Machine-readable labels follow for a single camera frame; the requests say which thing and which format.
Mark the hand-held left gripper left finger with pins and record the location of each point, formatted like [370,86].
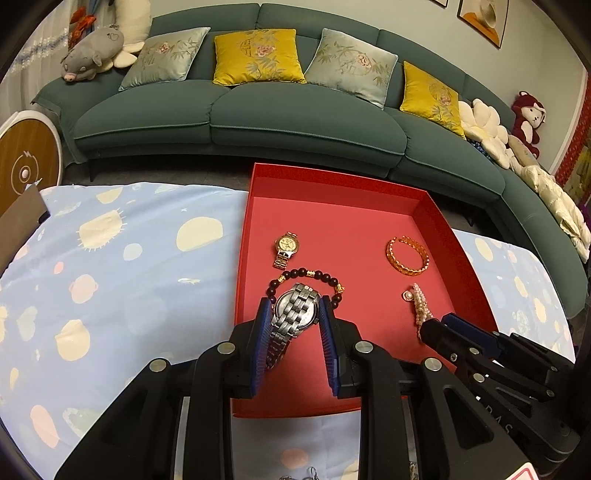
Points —
[262,341]

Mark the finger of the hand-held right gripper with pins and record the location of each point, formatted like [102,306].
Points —
[471,330]
[436,337]

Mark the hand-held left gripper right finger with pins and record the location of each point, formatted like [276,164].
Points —
[328,350]

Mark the silver wristwatch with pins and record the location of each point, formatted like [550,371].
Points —
[295,309]

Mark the gold bangle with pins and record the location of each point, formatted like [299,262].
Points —
[404,270]

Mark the gold wristwatch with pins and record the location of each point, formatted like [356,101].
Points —
[286,243]

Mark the red cardboard box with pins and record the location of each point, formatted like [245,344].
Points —
[360,230]

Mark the light blue spotted tablecloth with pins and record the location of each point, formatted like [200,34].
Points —
[138,277]

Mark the cream quilt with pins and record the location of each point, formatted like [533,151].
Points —
[558,203]

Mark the small beige pillow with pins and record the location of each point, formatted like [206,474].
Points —
[524,151]

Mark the white flower cushion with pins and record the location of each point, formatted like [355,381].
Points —
[480,120]

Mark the dark green sofa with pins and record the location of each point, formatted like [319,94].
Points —
[300,129]

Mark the red monkey plush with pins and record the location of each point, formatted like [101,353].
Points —
[528,120]

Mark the yellow embroidered cushion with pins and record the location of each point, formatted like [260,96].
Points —
[258,57]
[431,99]

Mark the brown cardboard piece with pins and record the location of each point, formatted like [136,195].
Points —
[21,221]

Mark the grey-green embroidered cushion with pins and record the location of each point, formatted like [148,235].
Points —
[351,67]
[161,60]

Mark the white round wooden-faced device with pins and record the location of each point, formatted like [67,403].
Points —
[27,157]

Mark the grey pig plush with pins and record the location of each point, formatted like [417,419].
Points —
[92,50]

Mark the white plush toy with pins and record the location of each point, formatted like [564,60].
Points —
[134,18]

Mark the white sheer curtain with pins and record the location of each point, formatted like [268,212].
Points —
[41,50]

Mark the orange fish toy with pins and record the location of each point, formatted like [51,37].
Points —
[82,21]

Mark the red wall hanging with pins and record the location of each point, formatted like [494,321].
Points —
[572,161]

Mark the framed wall picture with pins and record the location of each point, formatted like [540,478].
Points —
[438,2]
[482,18]

